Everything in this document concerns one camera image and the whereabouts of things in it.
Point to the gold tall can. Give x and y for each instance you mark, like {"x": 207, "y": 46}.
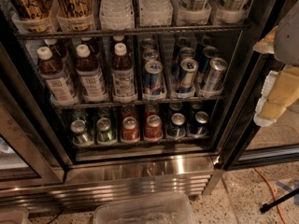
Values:
{"x": 33, "y": 11}
{"x": 74, "y": 15}

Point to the energy drink can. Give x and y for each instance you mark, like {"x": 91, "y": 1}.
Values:
{"x": 183, "y": 80}
{"x": 153, "y": 81}
{"x": 210, "y": 81}

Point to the right green soda can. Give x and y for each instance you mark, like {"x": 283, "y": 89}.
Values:
{"x": 105, "y": 132}

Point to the fridge glass door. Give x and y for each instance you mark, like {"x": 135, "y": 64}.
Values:
{"x": 260, "y": 87}

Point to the right gold tall can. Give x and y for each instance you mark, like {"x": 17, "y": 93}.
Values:
{"x": 74, "y": 15}

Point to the left red soda can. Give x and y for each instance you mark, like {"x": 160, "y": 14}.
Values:
{"x": 130, "y": 130}

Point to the left clear water bottle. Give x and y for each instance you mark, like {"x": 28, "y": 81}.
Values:
{"x": 117, "y": 15}

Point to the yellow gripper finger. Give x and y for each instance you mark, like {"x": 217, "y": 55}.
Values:
{"x": 279, "y": 91}
{"x": 266, "y": 44}

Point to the red soda can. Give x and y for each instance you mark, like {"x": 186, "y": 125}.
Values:
{"x": 153, "y": 127}
{"x": 130, "y": 130}

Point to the left blue soda can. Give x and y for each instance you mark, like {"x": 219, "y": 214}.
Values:
{"x": 176, "y": 127}

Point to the green soda can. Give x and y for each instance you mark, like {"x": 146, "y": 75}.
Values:
{"x": 82, "y": 136}
{"x": 105, "y": 132}

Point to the green label bottle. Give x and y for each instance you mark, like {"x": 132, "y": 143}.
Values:
{"x": 228, "y": 11}
{"x": 191, "y": 12}

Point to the left green soda can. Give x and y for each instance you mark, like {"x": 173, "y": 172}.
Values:
{"x": 82, "y": 136}

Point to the tea bottle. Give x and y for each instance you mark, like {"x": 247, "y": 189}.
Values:
{"x": 90, "y": 75}
{"x": 57, "y": 78}
{"x": 123, "y": 75}

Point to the black stand leg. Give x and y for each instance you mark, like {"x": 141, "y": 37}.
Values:
{"x": 267, "y": 206}

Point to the right clear water bottle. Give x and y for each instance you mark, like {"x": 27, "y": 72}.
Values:
{"x": 155, "y": 12}

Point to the blue soda can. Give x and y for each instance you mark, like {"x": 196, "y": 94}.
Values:
{"x": 176, "y": 127}
{"x": 199, "y": 124}

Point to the right green label bottle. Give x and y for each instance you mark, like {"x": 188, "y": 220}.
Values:
{"x": 228, "y": 11}

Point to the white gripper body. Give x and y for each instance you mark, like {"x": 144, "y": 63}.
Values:
{"x": 289, "y": 37}

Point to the right red soda can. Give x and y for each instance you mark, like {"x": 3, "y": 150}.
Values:
{"x": 153, "y": 127}

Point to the clear plastic bin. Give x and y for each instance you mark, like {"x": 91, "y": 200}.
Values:
{"x": 161, "y": 208}

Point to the left green label bottle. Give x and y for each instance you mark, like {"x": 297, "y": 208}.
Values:
{"x": 191, "y": 12}

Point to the right blue soda can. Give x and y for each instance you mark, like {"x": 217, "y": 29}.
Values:
{"x": 199, "y": 124}

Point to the front middle energy drink can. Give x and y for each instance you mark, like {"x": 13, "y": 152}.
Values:
{"x": 183, "y": 80}

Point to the clear water bottle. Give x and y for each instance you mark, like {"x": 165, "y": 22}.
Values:
{"x": 117, "y": 15}
{"x": 155, "y": 12}

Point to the front right energy drink can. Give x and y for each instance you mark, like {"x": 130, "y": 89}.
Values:
{"x": 210, "y": 81}

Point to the left gold tall can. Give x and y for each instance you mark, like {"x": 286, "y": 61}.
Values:
{"x": 33, "y": 11}

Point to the front left energy drink can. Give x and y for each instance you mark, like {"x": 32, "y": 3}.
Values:
{"x": 153, "y": 81}

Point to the stainless steel fridge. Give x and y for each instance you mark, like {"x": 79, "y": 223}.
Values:
{"x": 48, "y": 171}

